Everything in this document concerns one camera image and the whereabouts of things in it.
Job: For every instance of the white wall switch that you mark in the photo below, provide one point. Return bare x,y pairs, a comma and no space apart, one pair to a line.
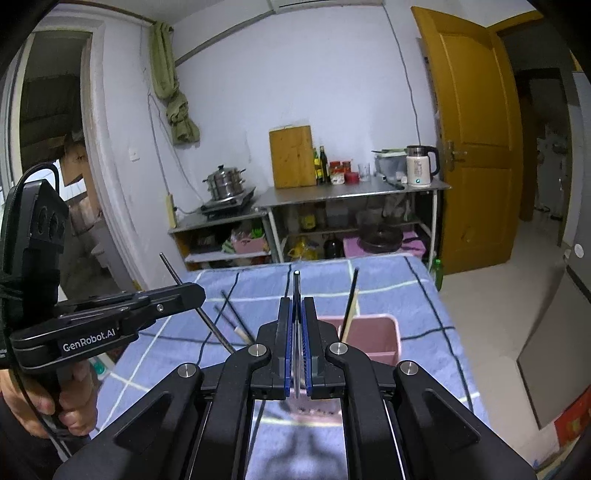
135,154

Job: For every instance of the dark sauce bottle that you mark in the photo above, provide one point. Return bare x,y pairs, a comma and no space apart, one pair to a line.
316,166
324,164

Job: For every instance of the yellow wooden door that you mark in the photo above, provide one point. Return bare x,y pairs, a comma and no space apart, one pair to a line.
471,138

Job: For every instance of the wooden chopstick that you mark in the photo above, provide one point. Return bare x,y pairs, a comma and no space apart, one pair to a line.
351,318

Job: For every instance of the black induction cooker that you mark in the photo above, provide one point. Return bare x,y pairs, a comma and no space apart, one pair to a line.
231,205

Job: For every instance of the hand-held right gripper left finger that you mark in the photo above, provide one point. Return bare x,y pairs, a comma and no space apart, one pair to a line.
288,350

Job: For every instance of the clear drinking glass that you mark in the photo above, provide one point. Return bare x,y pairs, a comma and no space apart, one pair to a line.
364,173

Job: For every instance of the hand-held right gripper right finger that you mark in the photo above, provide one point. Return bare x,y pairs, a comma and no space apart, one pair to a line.
307,350

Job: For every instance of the small red container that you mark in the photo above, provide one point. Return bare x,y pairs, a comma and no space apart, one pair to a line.
352,178

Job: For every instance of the pink plastic basket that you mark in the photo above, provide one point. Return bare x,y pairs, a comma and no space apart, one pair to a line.
411,247

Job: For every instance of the yellow plastic bag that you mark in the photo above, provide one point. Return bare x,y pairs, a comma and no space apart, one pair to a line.
302,249

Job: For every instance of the green hanging cloth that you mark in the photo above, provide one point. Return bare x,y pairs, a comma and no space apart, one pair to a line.
173,92

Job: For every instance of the dark glass jug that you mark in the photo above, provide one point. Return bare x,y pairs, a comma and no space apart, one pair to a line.
331,247

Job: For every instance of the silver banded black chopstick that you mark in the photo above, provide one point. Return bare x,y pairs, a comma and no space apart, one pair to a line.
297,286

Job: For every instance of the green plastic bottle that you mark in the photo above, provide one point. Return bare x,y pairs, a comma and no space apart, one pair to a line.
438,274

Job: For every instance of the red lidded jars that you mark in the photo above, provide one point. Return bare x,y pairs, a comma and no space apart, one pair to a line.
339,173

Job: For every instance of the grey flat board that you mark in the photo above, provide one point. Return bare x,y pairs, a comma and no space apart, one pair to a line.
554,350

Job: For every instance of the steel steamer pot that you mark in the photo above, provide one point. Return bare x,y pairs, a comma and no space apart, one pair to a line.
225,182

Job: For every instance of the small pink basket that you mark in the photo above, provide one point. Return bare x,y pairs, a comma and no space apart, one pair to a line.
249,245

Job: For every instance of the steel kitchen counter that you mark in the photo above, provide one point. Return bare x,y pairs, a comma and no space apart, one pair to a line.
351,191

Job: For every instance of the pink utensil holder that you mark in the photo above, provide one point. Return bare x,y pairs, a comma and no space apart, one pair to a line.
374,337

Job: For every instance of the wooden cutting board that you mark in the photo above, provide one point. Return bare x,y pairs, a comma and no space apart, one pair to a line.
292,157

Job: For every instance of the white electric kettle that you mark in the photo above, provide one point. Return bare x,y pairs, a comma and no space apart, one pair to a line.
419,168

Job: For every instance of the blue checked tablecloth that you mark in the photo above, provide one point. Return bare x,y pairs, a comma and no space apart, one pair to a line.
415,300

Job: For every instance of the dark cooking pot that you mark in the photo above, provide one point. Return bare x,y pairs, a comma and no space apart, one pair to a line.
378,233

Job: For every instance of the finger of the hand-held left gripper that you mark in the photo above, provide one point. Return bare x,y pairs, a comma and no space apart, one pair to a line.
175,297

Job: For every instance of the person's left hand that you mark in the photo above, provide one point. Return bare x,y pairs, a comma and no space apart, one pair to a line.
81,397

